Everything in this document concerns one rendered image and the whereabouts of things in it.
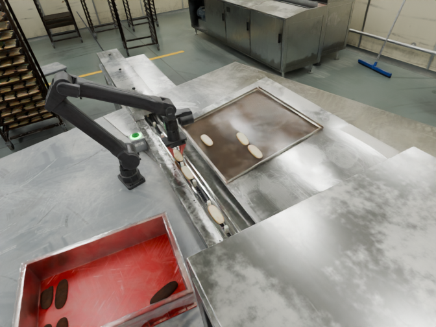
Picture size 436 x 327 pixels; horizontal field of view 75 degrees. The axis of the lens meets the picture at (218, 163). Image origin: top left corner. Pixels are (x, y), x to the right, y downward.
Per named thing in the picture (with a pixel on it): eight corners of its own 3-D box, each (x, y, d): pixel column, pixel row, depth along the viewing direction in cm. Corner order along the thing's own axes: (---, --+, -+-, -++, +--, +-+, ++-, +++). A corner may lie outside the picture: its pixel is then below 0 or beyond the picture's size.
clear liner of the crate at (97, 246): (33, 277, 96) (18, 261, 90) (171, 225, 108) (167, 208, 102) (22, 391, 72) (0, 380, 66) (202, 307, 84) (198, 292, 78)
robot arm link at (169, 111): (159, 100, 120) (165, 108, 113) (185, 93, 123) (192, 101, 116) (165, 124, 127) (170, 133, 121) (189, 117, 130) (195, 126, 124)
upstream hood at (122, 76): (98, 61, 253) (95, 51, 247) (119, 56, 258) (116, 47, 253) (135, 124, 165) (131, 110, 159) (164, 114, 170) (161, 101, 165)
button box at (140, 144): (132, 151, 154) (126, 134, 147) (146, 146, 157) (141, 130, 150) (136, 159, 148) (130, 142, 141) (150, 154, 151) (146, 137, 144)
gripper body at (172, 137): (187, 141, 128) (185, 127, 124) (166, 148, 125) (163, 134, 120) (181, 134, 133) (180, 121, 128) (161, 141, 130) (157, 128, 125)
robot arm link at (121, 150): (34, 92, 100) (31, 104, 93) (61, 66, 99) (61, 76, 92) (126, 159, 130) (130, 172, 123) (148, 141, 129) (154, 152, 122)
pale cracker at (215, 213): (205, 207, 111) (205, 205, 110) (214, 204, 112) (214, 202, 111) (217, 226, 104) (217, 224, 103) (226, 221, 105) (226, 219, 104)
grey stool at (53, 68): (82, 98, 393) (69, 66, 364) (56, 109, 374) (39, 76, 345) (71, 92, 413) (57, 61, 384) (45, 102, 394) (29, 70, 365)
